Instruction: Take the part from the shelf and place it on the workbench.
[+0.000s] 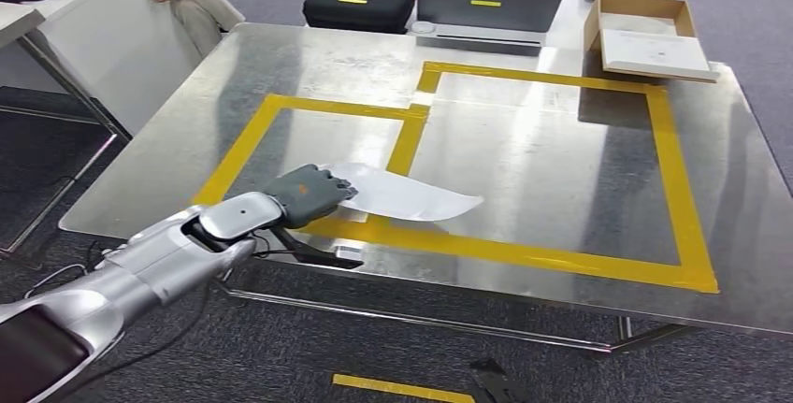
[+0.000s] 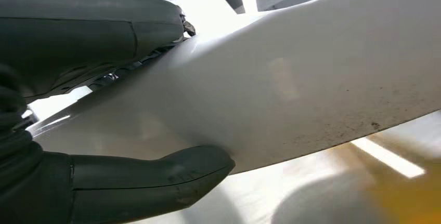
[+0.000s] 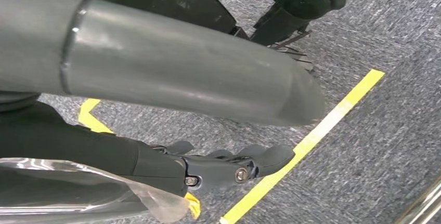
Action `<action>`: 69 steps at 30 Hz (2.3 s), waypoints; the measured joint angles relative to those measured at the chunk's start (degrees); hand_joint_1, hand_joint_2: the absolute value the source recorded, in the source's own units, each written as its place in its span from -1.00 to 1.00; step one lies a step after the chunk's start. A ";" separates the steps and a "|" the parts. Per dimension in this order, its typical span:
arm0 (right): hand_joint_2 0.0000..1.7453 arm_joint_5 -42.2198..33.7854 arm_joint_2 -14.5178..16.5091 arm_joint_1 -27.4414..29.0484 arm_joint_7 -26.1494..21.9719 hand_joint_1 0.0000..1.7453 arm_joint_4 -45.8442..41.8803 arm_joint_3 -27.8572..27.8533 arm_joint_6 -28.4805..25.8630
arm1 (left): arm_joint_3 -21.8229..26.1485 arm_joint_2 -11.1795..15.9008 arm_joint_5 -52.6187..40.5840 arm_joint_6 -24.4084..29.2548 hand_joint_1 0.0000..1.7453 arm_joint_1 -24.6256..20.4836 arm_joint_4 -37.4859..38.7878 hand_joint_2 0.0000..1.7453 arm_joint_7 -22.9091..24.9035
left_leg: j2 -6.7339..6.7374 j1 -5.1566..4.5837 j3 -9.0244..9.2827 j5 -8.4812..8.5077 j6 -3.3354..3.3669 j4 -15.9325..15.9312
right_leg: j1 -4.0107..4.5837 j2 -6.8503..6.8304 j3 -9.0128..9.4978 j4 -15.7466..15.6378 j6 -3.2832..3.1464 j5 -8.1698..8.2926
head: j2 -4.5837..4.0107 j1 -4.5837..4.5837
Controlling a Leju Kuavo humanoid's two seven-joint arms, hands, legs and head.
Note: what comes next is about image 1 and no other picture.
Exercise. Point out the black hard case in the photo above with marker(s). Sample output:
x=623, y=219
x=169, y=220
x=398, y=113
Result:
x=359, y=7

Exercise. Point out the white round puck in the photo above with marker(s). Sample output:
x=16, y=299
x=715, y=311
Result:
x=423, y=27

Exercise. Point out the steel workbench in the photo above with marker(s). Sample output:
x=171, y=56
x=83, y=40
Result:
x=526, y=171

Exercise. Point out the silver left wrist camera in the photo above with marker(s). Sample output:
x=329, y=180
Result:
x=350, y=254

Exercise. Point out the yellow floor tape strip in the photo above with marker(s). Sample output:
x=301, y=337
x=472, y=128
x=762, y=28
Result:
x=396, y=390

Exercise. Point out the white flat box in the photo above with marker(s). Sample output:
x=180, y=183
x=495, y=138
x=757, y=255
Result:
x=657, y=56

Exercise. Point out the open cardboard box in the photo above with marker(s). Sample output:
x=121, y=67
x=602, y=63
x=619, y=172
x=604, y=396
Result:
x=638, y=7

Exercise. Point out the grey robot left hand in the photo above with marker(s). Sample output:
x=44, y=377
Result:
x=307, y=196

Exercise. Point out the white panel office desk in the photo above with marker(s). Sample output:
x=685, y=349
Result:
x=111, y=47

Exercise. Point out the white side table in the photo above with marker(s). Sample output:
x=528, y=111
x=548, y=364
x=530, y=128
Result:
x=567, y=22

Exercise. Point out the person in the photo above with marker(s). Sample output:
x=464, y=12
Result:
x=204, y=10

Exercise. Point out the black camera bracket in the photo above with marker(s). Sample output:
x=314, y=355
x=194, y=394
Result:
x=303, y=251

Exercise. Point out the white curved plastic panel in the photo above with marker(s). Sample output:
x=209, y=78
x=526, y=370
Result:
x=409, y=199

